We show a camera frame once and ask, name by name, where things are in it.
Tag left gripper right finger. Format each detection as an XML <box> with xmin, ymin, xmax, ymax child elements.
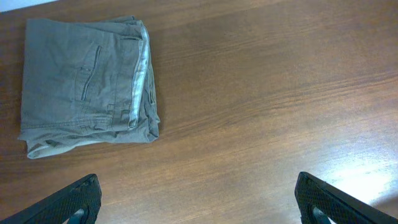
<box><xmin>294</xmin><ymin>172</ymin><xmax>397</xmax><ymax>224</ymax></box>

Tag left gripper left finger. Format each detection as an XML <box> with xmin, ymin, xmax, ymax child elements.
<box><xmin>1</xmin><ymin>174</ymin><xmax>102</xmax><ymax>224</ymax></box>

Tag grey shorts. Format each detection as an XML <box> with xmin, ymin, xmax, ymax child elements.
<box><xmin>20</xmin><ymin>17</ymin><xmax>159</xmax><ymax>150</ymax></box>

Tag folded khaki shorts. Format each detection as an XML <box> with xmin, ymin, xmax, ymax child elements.
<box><xmin>27</xmin><ymin>141</ymin><xmax>100</xmax><ymax>159</ymax></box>

